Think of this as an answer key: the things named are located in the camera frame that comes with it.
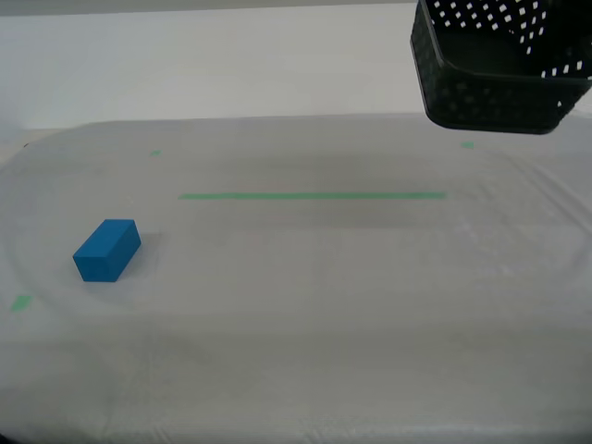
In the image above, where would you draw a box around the black perforated plastic basket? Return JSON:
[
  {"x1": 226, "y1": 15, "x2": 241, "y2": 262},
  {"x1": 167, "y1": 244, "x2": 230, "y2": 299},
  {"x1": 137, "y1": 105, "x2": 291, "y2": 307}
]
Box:
[{"x1": 410, "y1": 0, "x2": 592, "y2": 136}]

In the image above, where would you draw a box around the blue rectangular block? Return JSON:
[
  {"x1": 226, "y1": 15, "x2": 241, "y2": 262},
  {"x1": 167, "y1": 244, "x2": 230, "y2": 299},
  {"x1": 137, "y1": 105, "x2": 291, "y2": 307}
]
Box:
[{"x1": 72, "y1": 218, "x2": 142, "y2": 283}]

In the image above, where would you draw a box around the long green tape strip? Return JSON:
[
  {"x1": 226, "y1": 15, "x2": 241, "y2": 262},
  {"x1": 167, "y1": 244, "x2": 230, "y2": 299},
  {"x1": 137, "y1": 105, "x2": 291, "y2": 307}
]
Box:
[{"x1": 178, "y1": 191, "x2": 448, "y2": 201}]

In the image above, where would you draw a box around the white table cloth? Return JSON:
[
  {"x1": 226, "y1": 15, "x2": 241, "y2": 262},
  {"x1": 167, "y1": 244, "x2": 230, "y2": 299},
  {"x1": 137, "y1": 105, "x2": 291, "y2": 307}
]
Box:
[{"x1": 0, "y1": 110, "x2": 592, "y2": 444}]

